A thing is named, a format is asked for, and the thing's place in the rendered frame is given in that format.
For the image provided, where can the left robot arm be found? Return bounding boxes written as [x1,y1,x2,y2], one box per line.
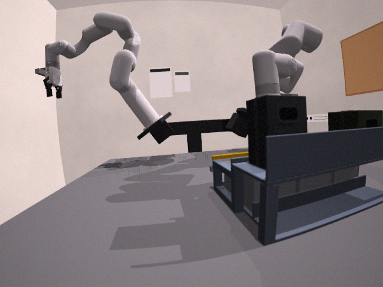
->
[252,20,323,96]

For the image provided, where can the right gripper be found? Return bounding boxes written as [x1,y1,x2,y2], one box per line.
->
[43,66,63,99]

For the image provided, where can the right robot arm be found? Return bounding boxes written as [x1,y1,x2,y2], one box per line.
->
[35,11,163,131]

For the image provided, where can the yellow bar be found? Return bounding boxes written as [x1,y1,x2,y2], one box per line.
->
[212,152,248,160]

